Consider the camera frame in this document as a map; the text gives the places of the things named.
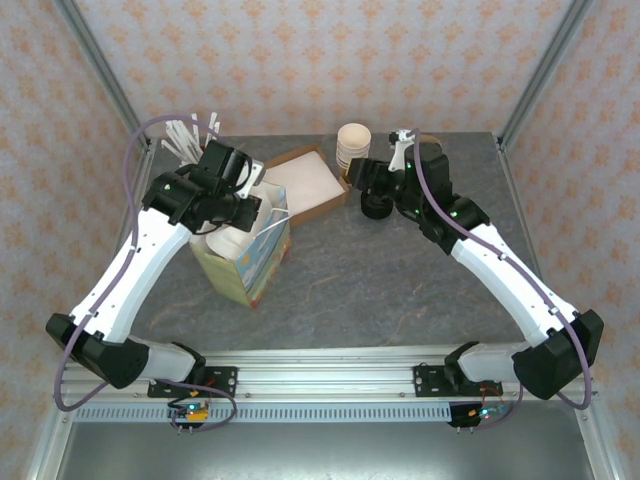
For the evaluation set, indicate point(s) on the paper gift bag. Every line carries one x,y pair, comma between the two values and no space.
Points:
255,270

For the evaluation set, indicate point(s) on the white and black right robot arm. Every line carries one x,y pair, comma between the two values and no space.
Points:
495,290

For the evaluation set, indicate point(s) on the black cup lid stack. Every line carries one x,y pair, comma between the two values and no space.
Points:
375,210

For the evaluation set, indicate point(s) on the brown pulp cup carrier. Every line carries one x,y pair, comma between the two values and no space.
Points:
434,138

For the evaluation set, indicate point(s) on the brown cardboard napkin box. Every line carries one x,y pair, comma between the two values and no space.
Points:
320,212

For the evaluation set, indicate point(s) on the white wrapped straw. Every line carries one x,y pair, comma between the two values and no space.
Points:
175,148
212,122
217,131
194,127
186,136
179,136

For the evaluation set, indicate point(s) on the small circuit board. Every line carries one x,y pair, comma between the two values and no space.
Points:
192,413
481,414

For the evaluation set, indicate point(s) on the grey metal panel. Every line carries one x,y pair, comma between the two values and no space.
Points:
320,455

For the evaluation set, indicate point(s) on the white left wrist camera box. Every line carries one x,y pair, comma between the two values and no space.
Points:
254,175

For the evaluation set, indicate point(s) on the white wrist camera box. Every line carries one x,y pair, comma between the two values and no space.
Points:
397,155
254,175

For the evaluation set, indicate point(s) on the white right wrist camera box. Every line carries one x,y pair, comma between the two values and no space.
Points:
397,155

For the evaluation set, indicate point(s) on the aluminium upright post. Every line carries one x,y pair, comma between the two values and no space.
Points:
102,70
544,70

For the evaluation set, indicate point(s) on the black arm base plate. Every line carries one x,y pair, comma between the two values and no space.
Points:
425,382
225,380

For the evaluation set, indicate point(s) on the aluminium mounting rail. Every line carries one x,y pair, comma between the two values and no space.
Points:
325,375

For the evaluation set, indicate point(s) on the aluminium frame leg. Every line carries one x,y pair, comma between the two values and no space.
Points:
52,440
602,462

